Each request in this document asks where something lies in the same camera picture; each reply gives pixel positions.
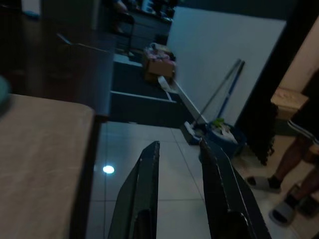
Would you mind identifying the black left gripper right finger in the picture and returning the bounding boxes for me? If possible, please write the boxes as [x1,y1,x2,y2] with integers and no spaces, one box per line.
[198,136,273,239]

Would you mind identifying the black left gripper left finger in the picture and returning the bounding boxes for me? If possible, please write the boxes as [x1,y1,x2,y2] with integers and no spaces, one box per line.
[107,140,160,239]

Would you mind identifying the grey slide slipper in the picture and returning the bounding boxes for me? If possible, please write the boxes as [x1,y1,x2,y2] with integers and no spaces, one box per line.
[245,174,282,194]
[268,198,301,227]

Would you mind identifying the blue plastic bucket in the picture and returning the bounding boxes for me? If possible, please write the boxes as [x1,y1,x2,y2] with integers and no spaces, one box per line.
[204,119,248,159]

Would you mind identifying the black sock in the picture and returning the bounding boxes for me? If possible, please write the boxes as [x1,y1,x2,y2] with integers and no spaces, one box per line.
[284,191,302,210]
[268,174,284,190]

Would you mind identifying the white crumpled plastic bag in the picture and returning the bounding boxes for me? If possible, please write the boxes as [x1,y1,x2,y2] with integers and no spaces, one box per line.
[219,124,239,145]

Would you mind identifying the black foam puzzle mat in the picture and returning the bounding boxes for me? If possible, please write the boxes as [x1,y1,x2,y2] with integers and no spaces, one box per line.
[238,99,279,166]

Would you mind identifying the dark carpet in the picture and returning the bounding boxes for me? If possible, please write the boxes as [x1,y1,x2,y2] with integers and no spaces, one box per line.
[109,53,192,125]

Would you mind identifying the white floor tape strip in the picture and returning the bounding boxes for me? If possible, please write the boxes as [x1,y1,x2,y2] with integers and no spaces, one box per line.
[111,90,175,103]

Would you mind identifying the brown wooden table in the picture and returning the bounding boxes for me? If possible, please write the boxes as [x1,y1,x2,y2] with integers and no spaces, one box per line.
[0,94,102,239]

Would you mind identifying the beige cardboard box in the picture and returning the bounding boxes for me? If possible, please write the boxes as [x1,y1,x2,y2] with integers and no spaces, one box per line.
[270,87,310,120]

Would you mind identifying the black white striped shorts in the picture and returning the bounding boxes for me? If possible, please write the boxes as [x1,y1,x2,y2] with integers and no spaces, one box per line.
[286,72,319,146]

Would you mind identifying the large open cardboard box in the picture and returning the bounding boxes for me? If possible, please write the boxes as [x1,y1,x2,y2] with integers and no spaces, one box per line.
[142,43,177,84]

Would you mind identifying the pink plastic item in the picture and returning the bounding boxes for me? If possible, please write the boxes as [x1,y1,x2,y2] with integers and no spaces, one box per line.
[148,47,165,60]
[160,53,176,64]

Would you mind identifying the dark brown wooden furniture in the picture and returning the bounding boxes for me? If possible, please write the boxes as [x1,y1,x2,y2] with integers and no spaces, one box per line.
[0,12,117,122]

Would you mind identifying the black metal chair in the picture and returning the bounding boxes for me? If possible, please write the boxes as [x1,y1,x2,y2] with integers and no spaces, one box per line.
[116,11,137,57]

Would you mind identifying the teal round dish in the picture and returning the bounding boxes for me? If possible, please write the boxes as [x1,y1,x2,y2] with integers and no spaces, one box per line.
[0,74,12,117]

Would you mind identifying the silver handled white broom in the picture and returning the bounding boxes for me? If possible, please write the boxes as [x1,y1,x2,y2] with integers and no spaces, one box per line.
[183,58,243,140]

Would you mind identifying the blue long handled dustpan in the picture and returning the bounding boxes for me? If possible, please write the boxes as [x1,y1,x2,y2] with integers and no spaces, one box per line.
[188,61,246,146]

